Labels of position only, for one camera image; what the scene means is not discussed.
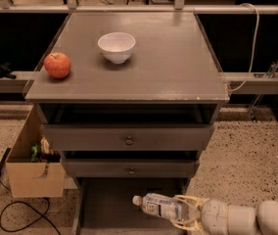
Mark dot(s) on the white ceramic bowl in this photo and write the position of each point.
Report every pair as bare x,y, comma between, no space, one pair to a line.
117,47

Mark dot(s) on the items inside cardboard box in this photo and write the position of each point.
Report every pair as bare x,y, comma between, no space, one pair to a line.
42,149

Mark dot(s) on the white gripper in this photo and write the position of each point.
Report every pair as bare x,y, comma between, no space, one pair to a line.
213,213

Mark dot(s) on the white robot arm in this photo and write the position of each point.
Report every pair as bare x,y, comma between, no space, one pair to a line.
249,221

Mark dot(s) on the red apple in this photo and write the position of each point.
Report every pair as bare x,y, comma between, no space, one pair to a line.
57,65

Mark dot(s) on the grey drawer cabinet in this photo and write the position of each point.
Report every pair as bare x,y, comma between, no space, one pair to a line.
170,79

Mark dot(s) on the middle grey drawer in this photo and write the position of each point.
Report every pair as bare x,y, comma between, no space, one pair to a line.
130,168

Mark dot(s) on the cardboard box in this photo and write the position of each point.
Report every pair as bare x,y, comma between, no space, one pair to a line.
31,173

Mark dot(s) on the grey drawer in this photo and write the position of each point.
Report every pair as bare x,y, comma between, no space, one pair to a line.
105,207
66,137
130,168

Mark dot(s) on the clear plastic water bottle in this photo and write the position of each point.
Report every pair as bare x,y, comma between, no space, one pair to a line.
174,209

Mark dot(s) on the bottom grey drawer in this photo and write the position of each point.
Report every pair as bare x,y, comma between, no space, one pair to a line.
105,207

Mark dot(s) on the top grey drawer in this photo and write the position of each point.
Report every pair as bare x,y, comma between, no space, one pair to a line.
66,137

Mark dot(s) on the metal rail frame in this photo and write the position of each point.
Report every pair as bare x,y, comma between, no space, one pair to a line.
248,82

